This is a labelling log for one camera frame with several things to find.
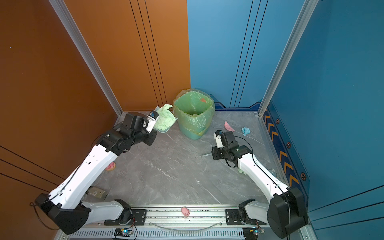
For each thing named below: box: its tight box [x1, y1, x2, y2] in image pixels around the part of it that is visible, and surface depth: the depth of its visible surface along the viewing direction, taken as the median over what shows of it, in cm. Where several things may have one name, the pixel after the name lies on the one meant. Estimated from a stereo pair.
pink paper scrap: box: [224, 120, 235, 132], surface depth 114 cm
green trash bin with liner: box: [173, 88, 216, 140], surface depth 97 cm
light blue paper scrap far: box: [241, 126, 251, 136], surface depth 110 cm
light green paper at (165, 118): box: [154, 104, 177, 131], surface depth 76 cm
